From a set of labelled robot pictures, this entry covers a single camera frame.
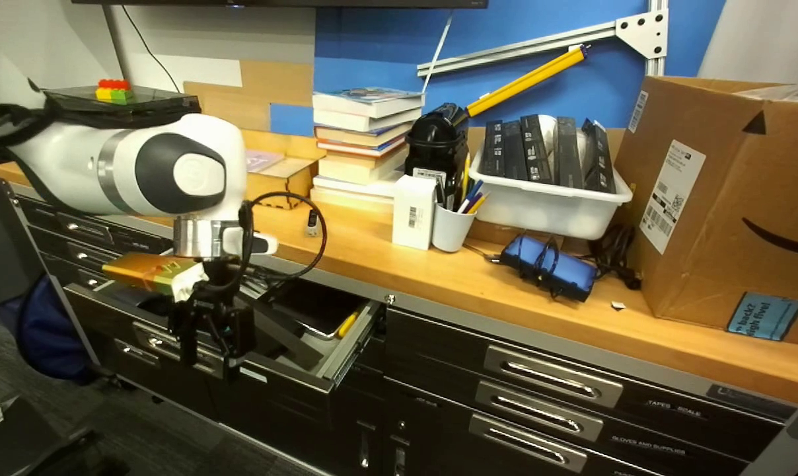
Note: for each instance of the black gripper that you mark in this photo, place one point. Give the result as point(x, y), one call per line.
point(205, 296)

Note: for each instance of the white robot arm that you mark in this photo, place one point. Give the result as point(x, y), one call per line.
point(192, 170)

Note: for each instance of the open grey metal drawer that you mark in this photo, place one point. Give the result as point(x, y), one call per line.
point(299, 328)

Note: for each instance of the grey drawer cabinet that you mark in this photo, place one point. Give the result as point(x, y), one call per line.
point(435, 390)

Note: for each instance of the blue pouch object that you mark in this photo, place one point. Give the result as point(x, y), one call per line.
point(551, 267)

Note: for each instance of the white rectangular box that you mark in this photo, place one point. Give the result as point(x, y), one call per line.
point(413, 211)

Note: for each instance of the stack of books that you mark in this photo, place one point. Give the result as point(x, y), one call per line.
point(362, 138)

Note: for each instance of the white pen cup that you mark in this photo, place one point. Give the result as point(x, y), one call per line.
point(450, 228)

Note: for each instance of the black tape dispenser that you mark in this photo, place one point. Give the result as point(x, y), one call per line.
point(440, 140)

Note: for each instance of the white plastic bin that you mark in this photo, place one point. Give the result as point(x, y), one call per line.
point(547, 172)

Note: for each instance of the yellow black rod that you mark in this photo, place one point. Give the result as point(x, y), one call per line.
point(526, 80)

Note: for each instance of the large cardboard box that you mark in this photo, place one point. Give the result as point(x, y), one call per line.
point(715, 174)

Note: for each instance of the aluminium bracket rail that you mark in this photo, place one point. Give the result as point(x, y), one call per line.
point(644, 33)

